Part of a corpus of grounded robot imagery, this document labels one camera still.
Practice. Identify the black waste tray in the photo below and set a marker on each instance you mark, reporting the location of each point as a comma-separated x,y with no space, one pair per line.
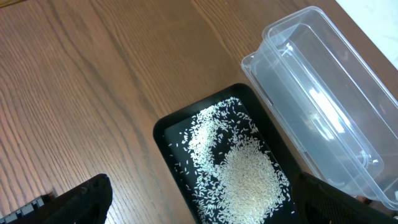
169,132

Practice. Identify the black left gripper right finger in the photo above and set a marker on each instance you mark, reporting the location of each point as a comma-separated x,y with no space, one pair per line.
317,202

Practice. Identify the clear plastic bin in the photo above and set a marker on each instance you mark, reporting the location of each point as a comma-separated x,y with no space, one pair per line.
333,107

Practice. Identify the white rice pile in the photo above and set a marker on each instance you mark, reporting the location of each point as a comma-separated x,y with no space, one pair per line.
237,182

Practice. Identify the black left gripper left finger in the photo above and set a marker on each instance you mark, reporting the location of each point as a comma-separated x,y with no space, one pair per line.
88,202

